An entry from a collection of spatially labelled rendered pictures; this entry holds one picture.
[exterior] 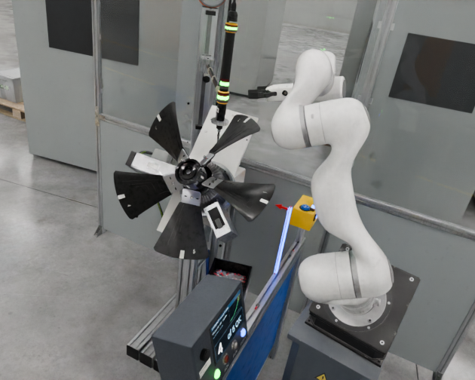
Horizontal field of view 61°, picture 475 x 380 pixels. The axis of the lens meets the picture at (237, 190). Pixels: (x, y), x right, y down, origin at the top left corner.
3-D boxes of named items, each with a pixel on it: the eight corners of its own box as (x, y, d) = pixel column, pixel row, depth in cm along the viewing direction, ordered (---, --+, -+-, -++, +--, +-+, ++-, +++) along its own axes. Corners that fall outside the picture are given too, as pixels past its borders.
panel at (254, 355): (272, 343, 234) (295, 252, 204) (274, 344, 234) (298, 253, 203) (201, 479, 167) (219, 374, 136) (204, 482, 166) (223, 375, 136)
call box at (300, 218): (298, 212, 201) (303, 194, 197) (317, 219, 198) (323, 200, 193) (288, 226, 188) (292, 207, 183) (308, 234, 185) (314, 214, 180)
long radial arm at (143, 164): (195, 177, 197) (187, 170, 187) (189, 191, 196) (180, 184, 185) (147, 160, 207) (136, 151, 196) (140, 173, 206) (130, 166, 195)
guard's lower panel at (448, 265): (102, 225, 326) (99, 117, 284) (442, 371, 242) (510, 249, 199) (99, 226, 324) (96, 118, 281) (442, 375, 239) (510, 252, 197)
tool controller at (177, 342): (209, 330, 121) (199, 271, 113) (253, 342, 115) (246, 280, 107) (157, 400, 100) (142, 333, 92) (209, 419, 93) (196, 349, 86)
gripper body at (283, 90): (295, 104, 137) (265, 105, 142) (304, 99, 146) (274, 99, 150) (295, 81, 135) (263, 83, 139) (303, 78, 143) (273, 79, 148)
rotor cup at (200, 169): (177, 190, 181) (166, 182, 169) (190, 160, 183) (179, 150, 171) (206, 200, 176) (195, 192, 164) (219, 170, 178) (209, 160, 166)
